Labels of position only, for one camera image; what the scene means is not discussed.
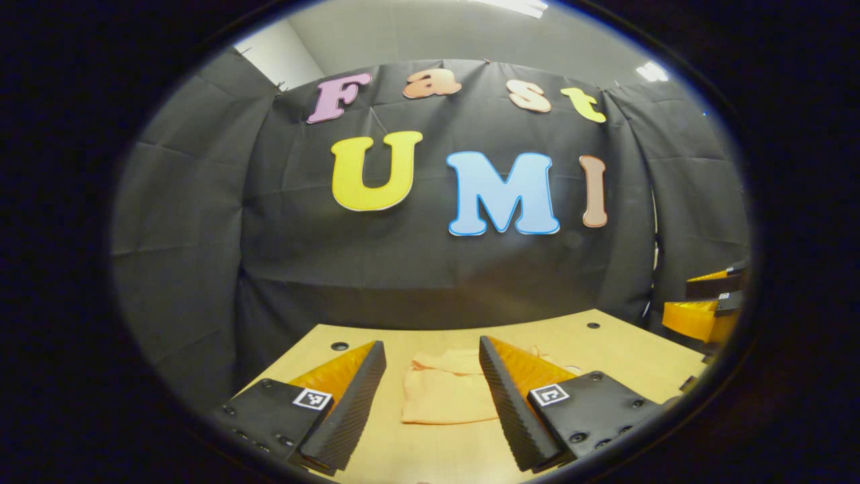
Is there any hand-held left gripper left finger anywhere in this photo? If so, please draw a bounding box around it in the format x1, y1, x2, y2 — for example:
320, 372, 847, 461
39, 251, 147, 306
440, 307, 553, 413
208, 340, 388, 477

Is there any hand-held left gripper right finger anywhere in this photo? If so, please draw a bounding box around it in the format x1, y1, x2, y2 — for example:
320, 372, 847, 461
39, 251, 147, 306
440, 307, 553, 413
478, 335, 662, 473

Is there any orange T-shirt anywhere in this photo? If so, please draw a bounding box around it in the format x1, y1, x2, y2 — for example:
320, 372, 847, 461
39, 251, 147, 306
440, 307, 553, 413
401, 346, 582, 426

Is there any long ceiling light panel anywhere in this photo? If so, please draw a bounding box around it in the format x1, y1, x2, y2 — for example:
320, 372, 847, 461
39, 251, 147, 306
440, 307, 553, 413
470, 0, 550, 19

